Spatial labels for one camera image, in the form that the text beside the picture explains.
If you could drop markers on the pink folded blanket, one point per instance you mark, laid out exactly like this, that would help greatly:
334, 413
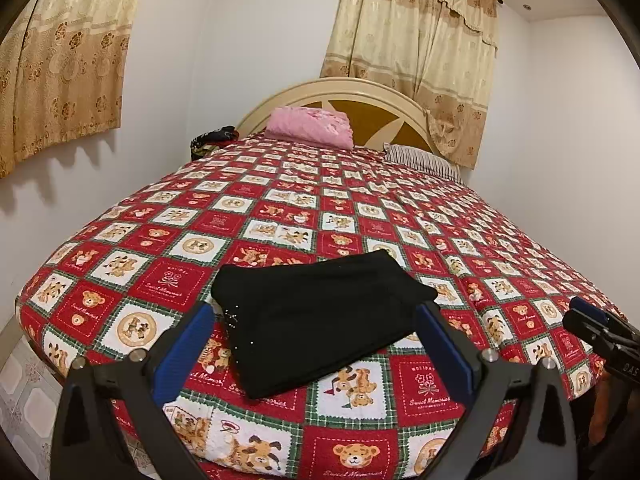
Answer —
312, 126

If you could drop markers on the striped pillow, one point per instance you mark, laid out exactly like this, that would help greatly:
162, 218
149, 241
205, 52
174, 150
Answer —
421, 160

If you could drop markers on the dark item at bed edge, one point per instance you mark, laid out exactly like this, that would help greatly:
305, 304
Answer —
206, 143

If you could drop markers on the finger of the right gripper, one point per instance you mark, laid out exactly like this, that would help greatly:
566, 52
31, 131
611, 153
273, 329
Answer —
586, 329
585, 308

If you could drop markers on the beige curtain behind headboard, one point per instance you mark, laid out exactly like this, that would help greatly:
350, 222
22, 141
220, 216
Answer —
439, 53

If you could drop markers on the cream wooden headboard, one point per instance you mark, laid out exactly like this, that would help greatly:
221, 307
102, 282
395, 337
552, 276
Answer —
377, 114

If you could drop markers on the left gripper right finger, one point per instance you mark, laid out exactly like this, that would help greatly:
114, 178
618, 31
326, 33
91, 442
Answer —
453, 355

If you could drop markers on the black pants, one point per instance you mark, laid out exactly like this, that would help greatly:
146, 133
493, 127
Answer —
288, 326

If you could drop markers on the beige side window curtain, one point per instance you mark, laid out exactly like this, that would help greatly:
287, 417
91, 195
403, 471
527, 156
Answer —
62, 71

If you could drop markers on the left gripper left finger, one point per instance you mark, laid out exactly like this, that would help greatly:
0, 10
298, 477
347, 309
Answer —
175, 353

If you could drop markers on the red patchwork bear bedspread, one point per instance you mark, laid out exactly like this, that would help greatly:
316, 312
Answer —
122, 280

